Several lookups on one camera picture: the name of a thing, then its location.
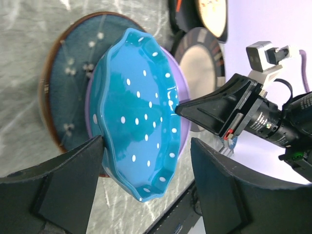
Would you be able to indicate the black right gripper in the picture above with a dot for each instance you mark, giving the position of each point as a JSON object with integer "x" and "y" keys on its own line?
{"x": 238, "y": 106}

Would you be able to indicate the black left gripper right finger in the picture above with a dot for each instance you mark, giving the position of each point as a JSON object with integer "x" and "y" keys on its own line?
{"x": 235, "y": 199}

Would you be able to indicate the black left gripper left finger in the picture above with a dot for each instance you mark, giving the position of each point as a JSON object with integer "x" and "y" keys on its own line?
{"x": 59, "y": 191}

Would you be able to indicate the blue polka dot plate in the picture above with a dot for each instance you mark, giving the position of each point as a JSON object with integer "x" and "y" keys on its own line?
{"x": 132, "y": 105}

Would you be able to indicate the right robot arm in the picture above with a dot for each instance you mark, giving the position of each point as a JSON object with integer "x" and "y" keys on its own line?
{"x": 300, "y": 160}

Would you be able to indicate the blue patterned small plate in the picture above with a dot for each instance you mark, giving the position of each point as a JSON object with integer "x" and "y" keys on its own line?
{"x": 228, "y": 146}

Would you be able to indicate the lavender plate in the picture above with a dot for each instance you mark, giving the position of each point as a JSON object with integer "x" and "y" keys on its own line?
{"x": 183, "y": 96}

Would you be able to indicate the black plate with colored squares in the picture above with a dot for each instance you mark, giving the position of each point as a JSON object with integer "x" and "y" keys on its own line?
{"x": 200, "y": 58}

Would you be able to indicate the beige bird plate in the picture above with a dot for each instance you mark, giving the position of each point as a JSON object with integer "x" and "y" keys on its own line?
{"x": 213, "y": 14}

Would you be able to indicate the black tray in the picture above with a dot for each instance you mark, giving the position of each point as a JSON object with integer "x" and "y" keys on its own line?
{"x": 188, "y": 18}

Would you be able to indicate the orange plastic fork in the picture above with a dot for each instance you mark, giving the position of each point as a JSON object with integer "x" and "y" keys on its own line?
{"x": 178, "y": 5}

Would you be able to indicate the dark blue brown-rimmed plate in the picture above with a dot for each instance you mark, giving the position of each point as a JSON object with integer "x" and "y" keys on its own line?
{"x": 67, "y": 72}

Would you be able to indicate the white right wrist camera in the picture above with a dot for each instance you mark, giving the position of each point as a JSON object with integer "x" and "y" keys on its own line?
{"x": 266, "y": 61}

